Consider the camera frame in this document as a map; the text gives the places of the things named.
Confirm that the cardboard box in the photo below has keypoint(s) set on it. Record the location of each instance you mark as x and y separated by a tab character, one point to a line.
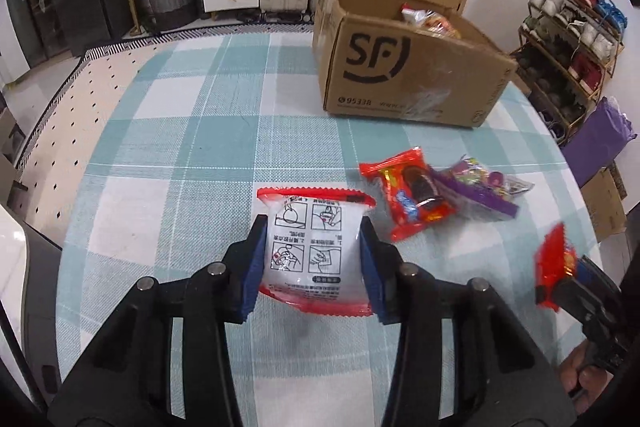
400	72

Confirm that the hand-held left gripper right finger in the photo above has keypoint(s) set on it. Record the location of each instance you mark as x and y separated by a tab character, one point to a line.
374	272

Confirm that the metal shoe rack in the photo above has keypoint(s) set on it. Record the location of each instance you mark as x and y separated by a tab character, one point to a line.
570	57

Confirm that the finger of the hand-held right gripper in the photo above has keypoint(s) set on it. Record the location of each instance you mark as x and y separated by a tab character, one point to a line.
592	292

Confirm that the white red-edged snack packet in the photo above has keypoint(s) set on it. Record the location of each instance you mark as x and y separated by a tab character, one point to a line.
310	247

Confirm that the white pink snack packet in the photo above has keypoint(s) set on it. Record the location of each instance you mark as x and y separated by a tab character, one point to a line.
412	16

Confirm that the shiny red snack packet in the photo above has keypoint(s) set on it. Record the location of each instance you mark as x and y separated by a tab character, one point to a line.
550	267

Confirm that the orange chip packet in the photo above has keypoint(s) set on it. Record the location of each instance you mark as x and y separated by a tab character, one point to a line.
441	27

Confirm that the purple candy packet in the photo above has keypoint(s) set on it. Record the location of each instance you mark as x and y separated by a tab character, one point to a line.
480	194

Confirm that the person's right hand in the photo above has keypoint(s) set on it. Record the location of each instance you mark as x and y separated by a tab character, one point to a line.
590	382

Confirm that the beige dotted rug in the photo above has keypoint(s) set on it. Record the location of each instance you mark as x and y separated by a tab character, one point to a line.
75	122

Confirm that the purple bag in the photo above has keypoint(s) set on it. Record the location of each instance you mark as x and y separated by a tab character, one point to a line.
602	142

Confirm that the flat cardboard carton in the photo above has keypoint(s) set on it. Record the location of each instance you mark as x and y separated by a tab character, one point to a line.
605	207

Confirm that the red cookie packet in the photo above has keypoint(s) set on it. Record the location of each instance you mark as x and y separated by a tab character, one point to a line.
415	197

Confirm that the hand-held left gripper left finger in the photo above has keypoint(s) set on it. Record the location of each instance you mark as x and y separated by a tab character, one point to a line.
250	267

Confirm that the teal checked tablecloth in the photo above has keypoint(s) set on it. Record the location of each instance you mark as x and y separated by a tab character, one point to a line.
200	132

